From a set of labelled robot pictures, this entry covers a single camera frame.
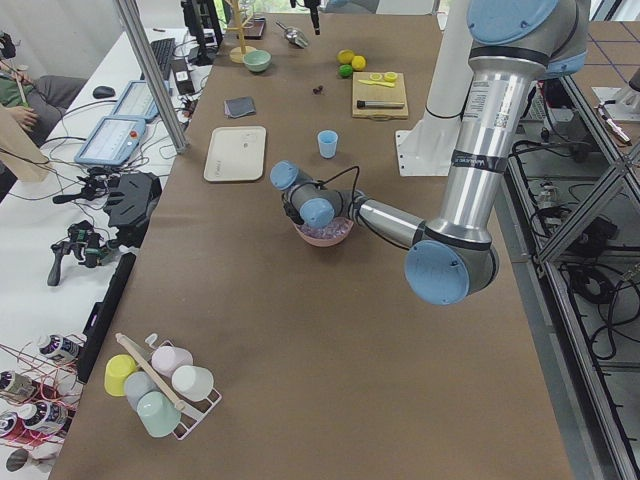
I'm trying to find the yellow plastic cup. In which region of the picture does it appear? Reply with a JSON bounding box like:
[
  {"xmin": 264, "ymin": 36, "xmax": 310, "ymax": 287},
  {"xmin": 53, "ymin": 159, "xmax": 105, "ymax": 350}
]
[{"xmin": 104, "ymin": 354, "xmax": 138, "ymax": 397}]

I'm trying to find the white wire cup rack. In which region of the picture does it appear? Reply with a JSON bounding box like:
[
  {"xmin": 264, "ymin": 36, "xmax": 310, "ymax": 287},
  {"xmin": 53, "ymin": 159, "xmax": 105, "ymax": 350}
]
[{"xmin": 115, "ymin": 333, "xmax": 222, "ymax": 441}]

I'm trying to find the white plastic cup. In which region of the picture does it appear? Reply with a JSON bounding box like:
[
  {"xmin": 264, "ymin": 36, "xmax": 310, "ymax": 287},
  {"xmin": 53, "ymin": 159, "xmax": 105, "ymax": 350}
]
[{"xmin": 171, "ymin": 365, "xmax": 214, "ymax": 402}]

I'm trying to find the wooden cutting board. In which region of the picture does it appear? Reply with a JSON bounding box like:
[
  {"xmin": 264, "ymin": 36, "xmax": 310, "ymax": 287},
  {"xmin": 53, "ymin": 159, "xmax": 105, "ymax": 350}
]
[{"xmin": 352, "ymin": 72, "xmax": 409, "ymax": 119}]

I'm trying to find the grey plastic cup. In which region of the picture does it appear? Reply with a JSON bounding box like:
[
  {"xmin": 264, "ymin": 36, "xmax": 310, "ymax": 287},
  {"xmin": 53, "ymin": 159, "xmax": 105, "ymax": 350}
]
[{"xmin": 124, "ymin": 370, "xmax": 157, "ymax": 411}]

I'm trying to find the mint green bowl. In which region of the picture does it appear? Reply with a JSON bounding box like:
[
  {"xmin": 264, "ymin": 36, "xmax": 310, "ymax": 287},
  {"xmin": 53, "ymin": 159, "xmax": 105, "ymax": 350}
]
[{"xmin": 243, "ymin": 50, "xmax": 272, "ymax": 73}]

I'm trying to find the pink bowl of ice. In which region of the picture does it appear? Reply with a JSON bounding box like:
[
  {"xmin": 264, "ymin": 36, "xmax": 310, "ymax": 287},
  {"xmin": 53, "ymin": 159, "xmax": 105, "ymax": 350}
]
[{"xmin": 294, "ymin": 217, "xmax": 354, "ymax": 247}]

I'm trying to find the black keyboard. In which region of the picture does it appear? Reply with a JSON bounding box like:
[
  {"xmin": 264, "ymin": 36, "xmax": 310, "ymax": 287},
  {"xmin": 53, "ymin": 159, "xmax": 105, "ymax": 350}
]
[{"xmin": 150, "ymin": 37, "xmax": 176, "ymax": 81}]

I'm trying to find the mint green plastic cup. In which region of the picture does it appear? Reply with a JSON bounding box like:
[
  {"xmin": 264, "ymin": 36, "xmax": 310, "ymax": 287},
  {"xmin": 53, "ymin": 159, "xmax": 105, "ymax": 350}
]
[{"xmin": 136, "ymin": 391, "xmax": 181, "ymax": 438}]

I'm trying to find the cream rabbit serving tray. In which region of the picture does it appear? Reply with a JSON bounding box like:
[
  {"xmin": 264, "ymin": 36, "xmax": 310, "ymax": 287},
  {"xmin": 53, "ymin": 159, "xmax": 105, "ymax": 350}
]
[{"xmin": 203, "ymin": 126, "xmax": 267, "ymax": 183}]

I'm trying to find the steel black-tipped muddler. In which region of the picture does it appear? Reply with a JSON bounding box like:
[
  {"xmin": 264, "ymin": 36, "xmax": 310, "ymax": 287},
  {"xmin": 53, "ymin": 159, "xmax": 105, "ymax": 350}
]
[{"xmin": 356, "ymin": 100, "xmax": 405, "ymax": 109}]

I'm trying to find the lemon half slice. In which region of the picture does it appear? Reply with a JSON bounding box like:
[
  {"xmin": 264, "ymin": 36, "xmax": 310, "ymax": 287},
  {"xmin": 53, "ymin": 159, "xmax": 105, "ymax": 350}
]
[{"xmin": 383, "ymin": 72, "xmax": 398, "ymax": 83}]

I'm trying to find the yellow lemon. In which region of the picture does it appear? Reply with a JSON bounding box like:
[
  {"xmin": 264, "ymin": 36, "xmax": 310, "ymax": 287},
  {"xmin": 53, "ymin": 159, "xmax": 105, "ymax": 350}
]
[
  {"xmin": 336, "ymin": 49, "xmax": 355, "ymax": 65},
  {"xmin": 351, "ymin": 55, "xmax": 367, "ymax": 71}
]

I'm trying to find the grey folded cloth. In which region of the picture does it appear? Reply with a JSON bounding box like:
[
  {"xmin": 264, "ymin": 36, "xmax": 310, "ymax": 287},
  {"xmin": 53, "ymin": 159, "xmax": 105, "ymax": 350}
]
[{"xmin": 224, "ymin": 96, "xmax": 256, "ymax": 119}]

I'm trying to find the yellow plastic knife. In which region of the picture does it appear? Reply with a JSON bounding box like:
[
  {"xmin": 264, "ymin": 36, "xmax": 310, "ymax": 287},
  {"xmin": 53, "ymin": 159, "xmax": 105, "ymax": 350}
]
[{"xmin": 357, "ymin": 79, "xmax": 396, "ymax": 88}]

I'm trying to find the light blue plastic cup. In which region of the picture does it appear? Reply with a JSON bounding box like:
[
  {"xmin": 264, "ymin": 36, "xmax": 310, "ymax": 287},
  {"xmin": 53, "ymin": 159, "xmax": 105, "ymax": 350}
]
[{"xmin": 317, "ymin": 130, "xmax": 339, "ymax": 159}]

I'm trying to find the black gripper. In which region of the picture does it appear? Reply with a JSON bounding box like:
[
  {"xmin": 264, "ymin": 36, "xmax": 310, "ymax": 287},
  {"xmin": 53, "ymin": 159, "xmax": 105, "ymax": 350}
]
[{"xmin": 282, "ymin": 198, "xmax": 304, "ymax": 226}]

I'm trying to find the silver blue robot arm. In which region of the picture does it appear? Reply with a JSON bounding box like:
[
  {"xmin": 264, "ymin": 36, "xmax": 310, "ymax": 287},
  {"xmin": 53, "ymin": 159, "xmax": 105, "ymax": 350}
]
[{"xmin": 270, "ymin": 1, "xmax": 590, "ymax": 305}]

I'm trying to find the blue teach pendant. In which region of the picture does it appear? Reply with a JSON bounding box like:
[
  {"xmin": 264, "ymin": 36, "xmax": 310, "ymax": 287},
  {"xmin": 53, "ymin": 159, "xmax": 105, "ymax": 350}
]
[
  {"xmin": 74, "ymin": 115, "xmax": 146, "ymax": 167},
  {"xmin": 111, "ymin": 80, "xmax": 159, "ymax": 123}
]

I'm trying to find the aluminium frame post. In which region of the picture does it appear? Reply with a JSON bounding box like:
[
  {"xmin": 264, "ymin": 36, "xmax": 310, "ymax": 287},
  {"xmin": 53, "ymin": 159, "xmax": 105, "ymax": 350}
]
[{"xmin": 114, "ymin": 0, "xmax": 188, "ymax": 154}]

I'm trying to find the black computer mouse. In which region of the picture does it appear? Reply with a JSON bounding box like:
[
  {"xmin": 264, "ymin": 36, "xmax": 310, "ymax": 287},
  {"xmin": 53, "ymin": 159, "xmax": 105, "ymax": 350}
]
[{"xmin": 92, "ymin": 85, "xmax": 115, "ymax": 100}]

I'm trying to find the green lime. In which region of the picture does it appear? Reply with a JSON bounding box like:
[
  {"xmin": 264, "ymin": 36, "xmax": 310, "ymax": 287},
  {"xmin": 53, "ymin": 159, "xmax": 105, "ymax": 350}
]
[{"xmin": 338, "ymin": 64, "xmax": 353, "ymax": 78}]

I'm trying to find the pink plastic cup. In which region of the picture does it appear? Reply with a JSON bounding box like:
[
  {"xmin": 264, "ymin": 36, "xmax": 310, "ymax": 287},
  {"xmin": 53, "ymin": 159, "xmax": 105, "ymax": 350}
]
[{"xmin": 151, "ymin": 345, "xmax": 193, "ymax": 378}]

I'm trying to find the wooden cup tree stand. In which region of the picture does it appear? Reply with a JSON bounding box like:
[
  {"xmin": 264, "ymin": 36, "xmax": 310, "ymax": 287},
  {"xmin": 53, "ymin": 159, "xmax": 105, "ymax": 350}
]
[{"xmin": 225, "ymin": 0, "xmax": 256, "ymax": 64}]

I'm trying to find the steel ice scoop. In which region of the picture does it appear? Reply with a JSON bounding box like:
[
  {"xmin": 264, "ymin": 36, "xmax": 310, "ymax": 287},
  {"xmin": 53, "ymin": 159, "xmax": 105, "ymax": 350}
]
[{"xmin": 275, "ymin": 21, "xmax": 310, "ymax": 49}]

